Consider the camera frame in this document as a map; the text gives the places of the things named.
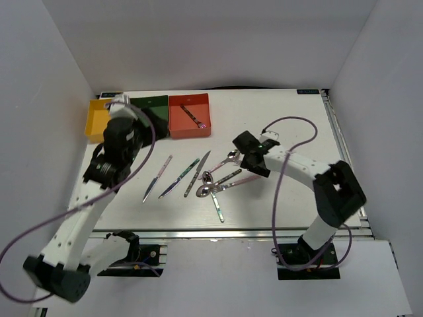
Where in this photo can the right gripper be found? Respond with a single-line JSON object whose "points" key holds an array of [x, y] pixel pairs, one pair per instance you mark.
{"points": [[259, 172]]}

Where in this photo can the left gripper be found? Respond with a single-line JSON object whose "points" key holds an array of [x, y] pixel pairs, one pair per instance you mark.
{"points": [[139, 123]]}

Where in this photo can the pink handled spoon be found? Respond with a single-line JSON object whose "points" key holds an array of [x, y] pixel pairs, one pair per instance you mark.
{"points": [[231, 157]]}

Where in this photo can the green handled fork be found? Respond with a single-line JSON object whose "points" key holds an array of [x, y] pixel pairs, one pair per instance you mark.
{"points": [[236, 162]]}

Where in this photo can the mosaic handled knife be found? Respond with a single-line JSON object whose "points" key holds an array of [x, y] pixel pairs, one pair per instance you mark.
{"points": [[197, 173]]}

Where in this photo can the mosaic handled fork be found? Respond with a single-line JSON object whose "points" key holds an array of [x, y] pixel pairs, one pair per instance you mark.
{"points": [[192, 117]]}

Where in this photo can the mosaic handled spoon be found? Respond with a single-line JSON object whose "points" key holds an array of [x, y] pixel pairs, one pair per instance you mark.
{"points": [[213, 195]]}

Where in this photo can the pink handled knife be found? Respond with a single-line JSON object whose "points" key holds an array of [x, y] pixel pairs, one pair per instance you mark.
{"points": [[155, 180]]}

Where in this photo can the pink handled fork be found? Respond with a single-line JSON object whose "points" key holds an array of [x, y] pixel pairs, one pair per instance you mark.
{"points": [[223, 187]]}

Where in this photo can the green handled spoon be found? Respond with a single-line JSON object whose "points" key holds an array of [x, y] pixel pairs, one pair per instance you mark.
{"points": [[205, 189]]}

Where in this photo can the green handled knife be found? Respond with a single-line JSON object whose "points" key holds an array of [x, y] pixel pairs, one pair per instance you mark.
{"points": [[180, 177]]}

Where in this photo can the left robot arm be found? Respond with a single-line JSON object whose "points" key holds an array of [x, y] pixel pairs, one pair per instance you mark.
{"points": [[62, 268]]}

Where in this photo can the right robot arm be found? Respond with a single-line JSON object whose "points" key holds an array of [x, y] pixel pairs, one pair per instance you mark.
{"points": [[338, 194]]}

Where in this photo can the yellow container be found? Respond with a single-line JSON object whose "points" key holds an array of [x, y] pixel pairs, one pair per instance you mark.
{"points": [[99, 127]]}

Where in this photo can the green container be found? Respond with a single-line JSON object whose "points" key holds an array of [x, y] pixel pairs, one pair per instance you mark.
{"points": [[156, 108]]}

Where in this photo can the red container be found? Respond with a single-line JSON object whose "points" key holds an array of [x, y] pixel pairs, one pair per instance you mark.
{"points": [[180, 125]]}

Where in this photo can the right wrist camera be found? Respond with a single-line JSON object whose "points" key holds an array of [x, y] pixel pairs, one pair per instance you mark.
{"points": [[268, 135]]}

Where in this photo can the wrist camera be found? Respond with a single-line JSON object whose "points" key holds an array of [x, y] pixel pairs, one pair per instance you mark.
{"points": [[121, 107], [268, 135]]}

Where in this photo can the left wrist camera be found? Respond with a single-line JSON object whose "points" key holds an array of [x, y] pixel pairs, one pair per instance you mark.
{"points": [[121, 107]]}

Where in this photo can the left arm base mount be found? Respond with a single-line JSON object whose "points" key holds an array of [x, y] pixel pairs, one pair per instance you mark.
{"points": [[142, 260]]}

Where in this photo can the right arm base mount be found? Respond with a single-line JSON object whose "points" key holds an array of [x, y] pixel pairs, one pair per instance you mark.
{"points": [[294, 255]]}

